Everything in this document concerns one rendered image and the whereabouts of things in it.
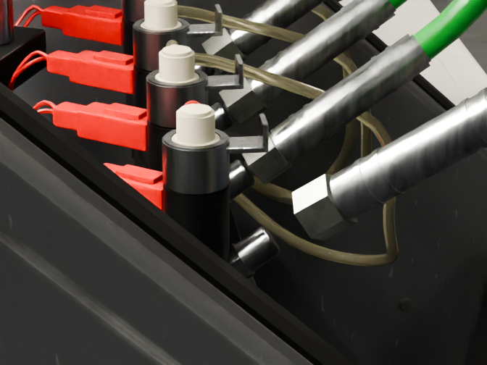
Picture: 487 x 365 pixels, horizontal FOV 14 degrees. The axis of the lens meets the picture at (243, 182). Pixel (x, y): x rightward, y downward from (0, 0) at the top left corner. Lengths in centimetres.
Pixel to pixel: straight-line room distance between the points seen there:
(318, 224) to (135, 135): 20
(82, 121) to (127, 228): 46
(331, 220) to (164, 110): 18
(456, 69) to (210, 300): 93
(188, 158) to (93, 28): 27
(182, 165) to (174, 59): 9
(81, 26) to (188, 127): 27
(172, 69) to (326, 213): 18
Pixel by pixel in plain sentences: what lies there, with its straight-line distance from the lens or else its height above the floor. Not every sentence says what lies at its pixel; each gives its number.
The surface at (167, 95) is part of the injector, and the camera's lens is 88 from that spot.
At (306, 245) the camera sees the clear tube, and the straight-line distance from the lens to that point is 101.
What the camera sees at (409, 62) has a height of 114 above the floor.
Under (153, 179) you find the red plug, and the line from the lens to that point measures 83.
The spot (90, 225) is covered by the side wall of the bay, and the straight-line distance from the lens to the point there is 45.
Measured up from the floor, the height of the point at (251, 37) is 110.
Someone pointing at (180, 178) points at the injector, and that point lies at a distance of 81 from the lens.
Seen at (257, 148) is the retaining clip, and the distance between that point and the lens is 81.
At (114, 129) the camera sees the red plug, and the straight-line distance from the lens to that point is 91.
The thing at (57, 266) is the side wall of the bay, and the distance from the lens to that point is 45.
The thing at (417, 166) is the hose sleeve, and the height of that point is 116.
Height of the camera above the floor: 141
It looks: 22 degrees down
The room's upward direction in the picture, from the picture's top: straight up
